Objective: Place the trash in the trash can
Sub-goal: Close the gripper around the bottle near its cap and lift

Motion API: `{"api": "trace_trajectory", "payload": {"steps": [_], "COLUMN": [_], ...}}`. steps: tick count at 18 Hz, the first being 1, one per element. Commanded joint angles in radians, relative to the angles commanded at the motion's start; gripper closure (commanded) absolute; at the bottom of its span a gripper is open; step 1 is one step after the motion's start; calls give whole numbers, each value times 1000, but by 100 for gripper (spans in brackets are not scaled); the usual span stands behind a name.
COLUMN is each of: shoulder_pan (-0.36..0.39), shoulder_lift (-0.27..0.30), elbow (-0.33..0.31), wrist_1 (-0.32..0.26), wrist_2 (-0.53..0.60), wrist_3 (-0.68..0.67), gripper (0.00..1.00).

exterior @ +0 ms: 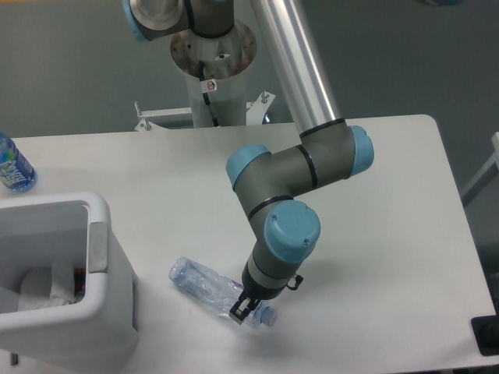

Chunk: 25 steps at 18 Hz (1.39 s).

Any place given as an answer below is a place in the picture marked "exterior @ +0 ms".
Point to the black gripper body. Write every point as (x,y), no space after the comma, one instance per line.
(255,290)

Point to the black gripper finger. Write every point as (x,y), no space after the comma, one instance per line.
(244,305)

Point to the clear plastic bottle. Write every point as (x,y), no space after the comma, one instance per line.
(212,290)

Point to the white paper wrapper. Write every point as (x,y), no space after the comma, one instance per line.
(47,287)

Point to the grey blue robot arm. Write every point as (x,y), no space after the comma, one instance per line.
(214,51)

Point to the white plastic trash can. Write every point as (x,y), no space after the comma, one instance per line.
(76,227)

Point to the black clamp at table edge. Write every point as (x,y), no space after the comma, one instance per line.
(485,329)

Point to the blue labelled water bottle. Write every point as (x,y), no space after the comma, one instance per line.
(17,173)

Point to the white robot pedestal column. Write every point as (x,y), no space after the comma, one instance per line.
(222,102)

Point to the white metal frame bracket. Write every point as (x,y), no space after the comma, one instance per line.
(175,118)

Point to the white frame leg right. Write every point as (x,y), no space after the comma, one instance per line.
(483,176)

